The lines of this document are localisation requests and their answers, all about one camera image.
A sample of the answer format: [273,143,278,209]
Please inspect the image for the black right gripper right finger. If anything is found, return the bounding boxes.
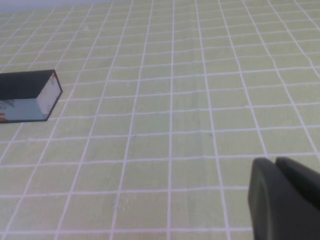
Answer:
[274,156,320,209]

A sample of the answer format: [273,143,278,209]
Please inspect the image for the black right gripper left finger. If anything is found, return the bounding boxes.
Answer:
[247,157,320,240]

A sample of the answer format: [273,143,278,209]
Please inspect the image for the black printed glasses case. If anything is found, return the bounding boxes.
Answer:
[0,69,64,124]

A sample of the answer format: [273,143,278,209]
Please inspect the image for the green white-grid tablecloth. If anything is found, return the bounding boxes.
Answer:
[0,0,320,240]

